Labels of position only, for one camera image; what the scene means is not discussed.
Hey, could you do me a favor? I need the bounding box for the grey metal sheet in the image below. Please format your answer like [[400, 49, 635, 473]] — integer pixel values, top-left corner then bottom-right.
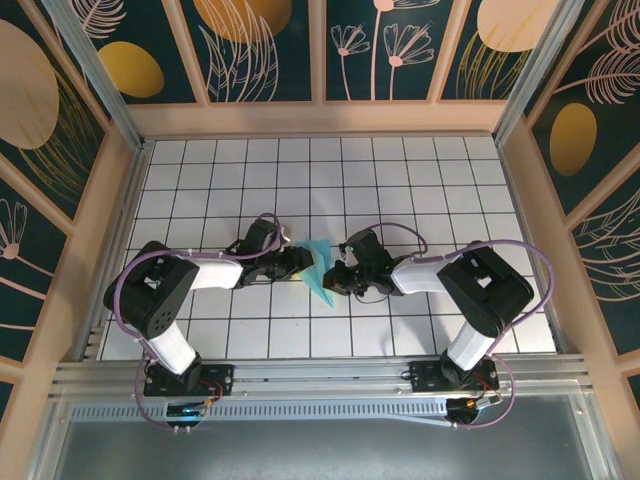
[[27, 392, 619, 480]]

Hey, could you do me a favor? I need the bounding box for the aluminium side rail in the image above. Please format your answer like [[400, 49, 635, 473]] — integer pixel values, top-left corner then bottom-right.
[[494, 139, 572, 357], [74, 142, 154, 361]]

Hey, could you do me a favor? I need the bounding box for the grey slotted cable duct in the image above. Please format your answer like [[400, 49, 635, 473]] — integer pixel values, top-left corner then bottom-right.
[[69, 397, 454, 429]]

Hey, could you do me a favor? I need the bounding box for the purple cable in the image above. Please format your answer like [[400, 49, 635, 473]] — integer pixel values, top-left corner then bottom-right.
[[109, 212, 296, 432], [372, 222, 557, 432]]

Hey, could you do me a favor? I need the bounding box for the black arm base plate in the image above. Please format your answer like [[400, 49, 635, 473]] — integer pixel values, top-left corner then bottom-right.
[[409, 359, 500, 394], [143, 363, 235, 397]]

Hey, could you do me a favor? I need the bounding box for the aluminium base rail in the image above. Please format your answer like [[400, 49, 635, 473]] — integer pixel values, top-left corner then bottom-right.
[[49, 353, 594, 401]]

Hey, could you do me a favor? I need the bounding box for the control board with wires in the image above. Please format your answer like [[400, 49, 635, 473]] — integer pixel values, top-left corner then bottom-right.
[[164, 397, 211, 435], [446, 389, 504, 430]]

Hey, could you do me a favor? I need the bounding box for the aluminium corner post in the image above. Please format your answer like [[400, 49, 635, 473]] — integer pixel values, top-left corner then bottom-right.
[[39, 0, 149, 151], [493, 0, 587, 146]]

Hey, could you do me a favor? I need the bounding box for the light blue paper sheet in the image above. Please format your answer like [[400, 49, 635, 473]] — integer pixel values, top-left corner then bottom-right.
[[294, 238, 337, 307]]

